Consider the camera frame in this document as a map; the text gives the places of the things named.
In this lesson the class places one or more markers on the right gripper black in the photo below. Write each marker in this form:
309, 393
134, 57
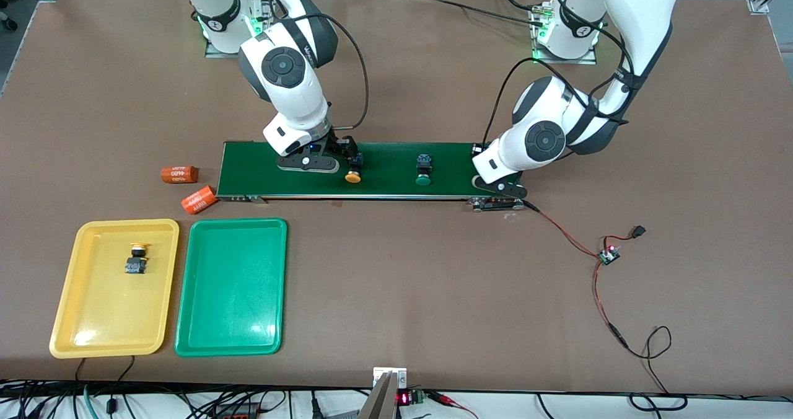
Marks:
341, 145

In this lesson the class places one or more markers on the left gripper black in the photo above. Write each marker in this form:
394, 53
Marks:
479, 145

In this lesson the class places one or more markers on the yellow push button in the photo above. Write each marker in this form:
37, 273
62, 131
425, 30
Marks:
353, 178
135, 263

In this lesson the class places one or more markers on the green push button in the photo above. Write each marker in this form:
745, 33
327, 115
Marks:
423, 170

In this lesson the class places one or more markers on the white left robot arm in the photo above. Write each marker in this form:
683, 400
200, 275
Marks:
638, 22

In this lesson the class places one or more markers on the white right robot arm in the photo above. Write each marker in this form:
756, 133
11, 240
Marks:
291, 90

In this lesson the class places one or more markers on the green conveyor belt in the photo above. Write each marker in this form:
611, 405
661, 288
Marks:
390, 171

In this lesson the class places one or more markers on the small green controller board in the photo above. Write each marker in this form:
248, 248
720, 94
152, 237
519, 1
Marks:
608, 256

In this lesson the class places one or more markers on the green plastic tray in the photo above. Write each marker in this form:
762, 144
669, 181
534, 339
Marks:
232, 289

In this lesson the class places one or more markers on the red digit display module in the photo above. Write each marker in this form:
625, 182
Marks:
404, 398

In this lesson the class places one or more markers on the red clip lead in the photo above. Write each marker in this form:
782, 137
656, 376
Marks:
443, 398

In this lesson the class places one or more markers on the red power strip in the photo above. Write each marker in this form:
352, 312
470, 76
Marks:
238, 414

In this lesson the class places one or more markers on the yellow plastic tray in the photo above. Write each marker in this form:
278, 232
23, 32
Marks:
93, 307

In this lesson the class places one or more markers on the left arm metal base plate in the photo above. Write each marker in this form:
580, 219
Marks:
567, 61

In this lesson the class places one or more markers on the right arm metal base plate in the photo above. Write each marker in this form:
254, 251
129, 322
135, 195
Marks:
214, 53

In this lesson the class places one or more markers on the grey metal camera bracket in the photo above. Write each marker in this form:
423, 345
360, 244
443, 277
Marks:
381, 400

